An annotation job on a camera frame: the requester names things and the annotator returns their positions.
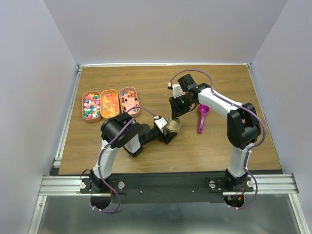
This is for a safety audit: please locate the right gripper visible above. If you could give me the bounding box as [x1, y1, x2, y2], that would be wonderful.
[168, 94, 194, 120]

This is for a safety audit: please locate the clear plastic cup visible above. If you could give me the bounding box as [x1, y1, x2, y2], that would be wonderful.
[167, 130, 180, 137]

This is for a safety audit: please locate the white round lid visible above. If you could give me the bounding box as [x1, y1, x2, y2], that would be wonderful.
[166, 117, 181, 133]

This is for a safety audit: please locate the magenta plastic scoop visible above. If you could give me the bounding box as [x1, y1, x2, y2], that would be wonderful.
[198, 104, 210, 134]

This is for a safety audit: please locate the pink tray of lollipops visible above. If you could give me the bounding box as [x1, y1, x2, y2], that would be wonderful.
[118, 87, 140, 117]

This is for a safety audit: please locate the orange tray of star candies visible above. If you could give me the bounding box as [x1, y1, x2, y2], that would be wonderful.
[100, 89, 120, 120]

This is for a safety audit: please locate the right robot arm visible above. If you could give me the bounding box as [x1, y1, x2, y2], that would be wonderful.
[168, 74, 263, 191]

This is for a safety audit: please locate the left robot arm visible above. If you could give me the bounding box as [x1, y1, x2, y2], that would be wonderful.
[89, 113, 179, 193]

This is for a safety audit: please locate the pink tray of wrapped candies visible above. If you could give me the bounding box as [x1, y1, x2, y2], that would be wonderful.
[81, 91, 102, 123]

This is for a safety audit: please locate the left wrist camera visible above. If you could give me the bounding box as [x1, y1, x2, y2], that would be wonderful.
[154, 115, 169, 133]

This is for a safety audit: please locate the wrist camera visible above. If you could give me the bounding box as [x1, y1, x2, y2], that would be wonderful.
[167, 82, 183, 98]
[154, 115, 169, 133]

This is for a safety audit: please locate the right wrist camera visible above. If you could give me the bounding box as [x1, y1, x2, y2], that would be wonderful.
[167, 82, 183, 98]

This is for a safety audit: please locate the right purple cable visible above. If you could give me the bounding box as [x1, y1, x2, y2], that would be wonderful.
[169, 69, 267, 210]

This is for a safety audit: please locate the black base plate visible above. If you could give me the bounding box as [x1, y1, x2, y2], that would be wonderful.
[80, 172, 255, 207]

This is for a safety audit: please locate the aluminium frame rail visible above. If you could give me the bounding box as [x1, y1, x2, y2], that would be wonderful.
[29, 170, 311, 234]

